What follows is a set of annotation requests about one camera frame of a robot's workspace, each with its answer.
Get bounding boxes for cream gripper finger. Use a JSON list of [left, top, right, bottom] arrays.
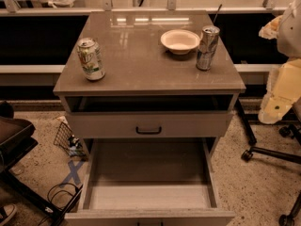
[[259, 16, 282, 40], [258, 58, 301, 124]]

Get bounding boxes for silver blue energy drink can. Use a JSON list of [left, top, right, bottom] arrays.
[[196, 25, 220, 71]]

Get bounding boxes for shoe at bottom left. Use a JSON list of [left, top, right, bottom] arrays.
[[0, 203, 17, 226]]

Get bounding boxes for open grey middle drawer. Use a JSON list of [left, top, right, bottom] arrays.
[[65, 138, 235, 226]]

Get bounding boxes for green 7up soda can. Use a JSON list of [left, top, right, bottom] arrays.
[[77, 38, 105, 81]]

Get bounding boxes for closed grey top drawer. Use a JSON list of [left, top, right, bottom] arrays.
[[66, 112, 232, 138]]

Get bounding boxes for black wire basket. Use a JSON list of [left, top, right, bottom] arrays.
[[54, 122, 86, 158]]

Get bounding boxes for white paper bowl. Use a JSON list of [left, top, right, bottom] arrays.
[[161, 29, 200, 55]]

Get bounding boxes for black office chair base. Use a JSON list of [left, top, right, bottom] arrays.
[[234, 98, 301, 226]]

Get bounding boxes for grey drawer cabinet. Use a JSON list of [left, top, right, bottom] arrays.
[[53, 10, 246, 226]]

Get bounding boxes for blue tape cross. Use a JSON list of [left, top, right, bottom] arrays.
[[62, 160, 84, 186]]

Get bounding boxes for black cable on floor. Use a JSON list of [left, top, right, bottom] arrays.
[[37, 182, 83, 226]]

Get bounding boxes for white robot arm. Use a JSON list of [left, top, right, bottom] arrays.
[[258, 0, 301, 124]]

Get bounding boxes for dark chair at left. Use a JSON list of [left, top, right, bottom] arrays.
[[0, 101, 82, 226]]

